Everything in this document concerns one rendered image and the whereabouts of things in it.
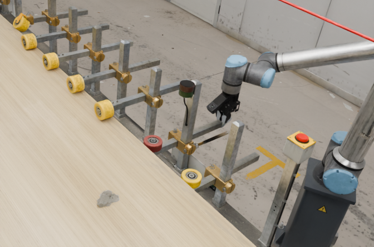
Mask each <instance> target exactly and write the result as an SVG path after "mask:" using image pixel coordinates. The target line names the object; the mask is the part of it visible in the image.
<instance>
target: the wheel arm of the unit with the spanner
mask: <svg viewBox="0 0 374 247"><path fill-rule="evenodd" d="M221 127H222V122H221V121H220V120H215V121H213V122H210V123H208V124H206V125H203V126H200V127H198V128H196V129H194V131H193V136H192V140H193V139H195V138H197V137H200V136H202V135H205V134H207V133H209V132H212V131H214V130H216V129H219V128H221ZM177 143H178V141H177V140H176V139H174V138H172V139H169V140H166V141H164V142H163V144H162V148H161V150H160V151H158V152H153V153H154V154H155V155H158V154H160V153H162V152H164V151H167V150H170V149H172V148H174V147H177Z"/></svg>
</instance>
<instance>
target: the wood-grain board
mask: <svg viewBox="0 0 374 247"><path fill-rule="evenodd" d="M22 35H23V34H22V33H21V32H20V31H19V30H17V29H16V28H14V27H13V25H12V24H10V23H9V22H8V21H7V20H6V19H5V18H4V17H3V16H2V15H1V14H0V247H256V246H255V245H254V244H253V243H252V242H251V241H250V240H249V239H247V238H246V237H245V236H244V235H243V234H242V233H241V232H240V231H239V230H238V229H237V228H235V227H234V226H233V225H232V224H231V223H230V222H229V221H228V220H227V219H226V218H224V217H223V216H222V215H221V214H220V213H219V212H217V211H216V210H215V209H214V208H213V207H212V206H211V205H210V204H209V203H208V202H207V201H205V200H204V199H203V198H202V197H201V196H200V195H199V194H198V193H197V192H196V191H195V190H193V189H192V188H191V187H190V186H189V185H188V184H187V183H186V182H185V181H184V180H183V179H181V178H180V177H179V176H178V175H177V174H176V173H175V172H173V170H172V169H171V168H169V167H168V166H167V165H166V164H165V163H164V162H162V161H161V160H160V159H159V158H158V157H157V156H156V155H155V154H154V153H153V152H152V151H150V150H149V149H148V148H147V147H146V146H145V145H144V144H143V143H142V142H141V141H140V140H138V139H137V138H136V137H135V136H134V135H133V134H132V133H131V132H130V131H129V130H128V129H126V128H125V127H124V126H123V125H122V124H121V123H119V122H118V120H117V119H115V118H114V117H110V118H107V119H104V120H99V119H98V118H97V116H96V114H95V111H94V105H95V103H97V101H95V100H94V99H93V98H92V97H91V96H90V95H89V94H88V93H87V92H86V91H85V90H83V91H80V92H76V93H71V92H70V91H69V90H68V88H67V84H66V79H67V77H69V76H68V75H67V74H66V73H64V72H63V71H62V70H61V69H60V68H59V67H58V68H54V69H51V70H47V69H45V67H44V65H43V62H42V56H43V55H44V53H43V52H42V51H40V50H39V49H38V48H37V47H36V48H32V49H28V50H26V49H24V48H23V46H22V42H21V36H22ZM106 190H111V191H112V194H116V195H119V198H120V200H119V201H118V202H113V203H112V204H111V205H110V206H108V207H107V206H105V207H104V206H103V207H99V205H97V199H99V198H100V196H99V195H100V194H101V193H102V192H103V191H106Z"/></svg>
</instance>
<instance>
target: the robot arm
mask: <svg viewBox="0 0 374 247"><path fill-rule="evenodd" d="M373 59H374V42H371V41H369V40H363V41H356V42H349V43H342V44H337V45H330V46H323V47H316V48H309V49H305V50H297V51H290V52H283V53H273V52H265V53H263V54H262V55H261V56H260V57H259V58H258V61H257V63H256V64H253V63H250V62H247V61H248V60H247V59H246V58H245V57H243V56H241V55H232V56H229V57H228V58H227V61H226V64H225V70H224V75H223V80H222V86H221V89H222V93H221V94H220V95H219V96H218V97H217V98H215V99H214V100H213V101H212V102H211V103H210V104H208V105H207V109H208V111H209V112H211V113H212V114H215V113H216V119H217V120H220V121H221V122H222V127H224V126H225V125H226V124H227V123H228V122H229V121H231V119H232V117H231V112H234V111H235V112H237V111H238V110H239V106H240V101H238V97H239V93H240V89H241V86H242V81H243V82H246V83H250V84H253V85H256V86H260V87H262V88H270V86H271V85H272V83H273V80H274V76H275V73H277V72H282V71H289V70H297V69H303V68H311V67H319V66H327V65H335V64H340V63H349V62H357V61H365V60H373ZM237 105H239V106H238V109H237ZM222 127H221V128H222ZM373 142H374V83H373V85H372V87H371V89H370V91H369V93H368V95H367V96H366V98H365V100H364V102H363V104H362V106H361V108H360V110H359V112H358V114H357V116H356V118H355V119H354V121H353V123H352V125H351V127H350V129H349V131H348V132H347V131H336V132H334V134H333V135H332V137H331V140H330V142H329V144H328V147H327V149H326V152H325V155H324V157H323V160H322V161H321V162H320V163H319V164H318V165H317V166H316V167H315V168H314V171H313V176H314V179H315V180H316V181H317V182H318V183H319V184H320V185H321V186H323V187H325V188H326V189H328V190H329V191H331V192H333V193H336V194H340V195H341V194H344V195H346V194H350V193H352V192H354V191H355V190H356V188H357V185H358V178H359V175H360V174H361V172H362V170H363V168H364V167H365V165H366V162H365V159H364V157H365V156H366V154H367V152H368V150H369V148H370V147H371V145H372V143H373Z"/></svg>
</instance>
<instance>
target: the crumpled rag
mask: <svg viewBox="0 0 374 247"><path fill-rule="evenodd" d="M99 196H100V198H99V199H97V205H99V207H103V206H104V207H105V206H107V207H108V206H110V205H111V204H112V203H113V202H118V201H119V200H120V198H119V195H116V194H112V191H111V190H106V191H103V192H102V193H101V194H100V195H99Z"/></svg>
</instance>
